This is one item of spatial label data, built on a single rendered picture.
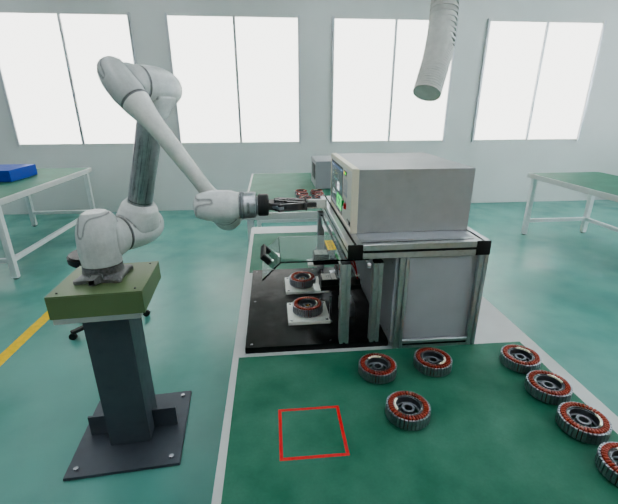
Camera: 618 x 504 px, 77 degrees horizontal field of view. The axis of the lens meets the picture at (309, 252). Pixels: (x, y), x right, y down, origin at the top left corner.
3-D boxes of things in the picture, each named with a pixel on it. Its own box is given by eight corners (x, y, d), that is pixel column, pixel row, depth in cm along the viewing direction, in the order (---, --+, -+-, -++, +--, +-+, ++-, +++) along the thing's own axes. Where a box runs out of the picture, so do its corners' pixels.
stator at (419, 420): (426, 402, 105) (428, 391, 104) (432, 434, 95) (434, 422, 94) (384, 398, 107) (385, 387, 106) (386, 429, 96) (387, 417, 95)
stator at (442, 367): (407, 368, 119) (408, 358, 118) (421, 351, 127) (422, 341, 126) (443, 383, 112) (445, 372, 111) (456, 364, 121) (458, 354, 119)
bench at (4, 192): (-87, 284, 351) (-119, 202, 325) (32, 224, 528) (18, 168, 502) (19, 280, 359) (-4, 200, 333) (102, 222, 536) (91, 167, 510)
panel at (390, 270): (388, 341, 129) (395, 257, 118) (350, 265, 190) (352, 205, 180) (392, 341, 129) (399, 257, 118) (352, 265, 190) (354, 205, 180)
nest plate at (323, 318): (288, 325, 138) (288, 322, 138) (286, 305, 152) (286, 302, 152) (330, 323, 140) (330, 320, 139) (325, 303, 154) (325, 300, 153)
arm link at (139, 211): (104, 242, 173) (142, 230, 192) (131, 258, 169) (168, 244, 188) (120, 56, 140) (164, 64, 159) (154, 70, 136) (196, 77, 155)
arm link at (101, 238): (71, 266, 158) (59, 213, 151) (109, 253, 174) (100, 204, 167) (99, 272, 151) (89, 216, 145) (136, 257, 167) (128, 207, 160)
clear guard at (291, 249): (261, 281, 118) (261, 262, 116) (263, 253, 140) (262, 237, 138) (368, 276, 121) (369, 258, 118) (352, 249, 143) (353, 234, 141)
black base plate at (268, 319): (245, 354, 126) (245, 348, 126) (253, 274, 186) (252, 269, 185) (387, 345, 131) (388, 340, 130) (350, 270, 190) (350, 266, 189)
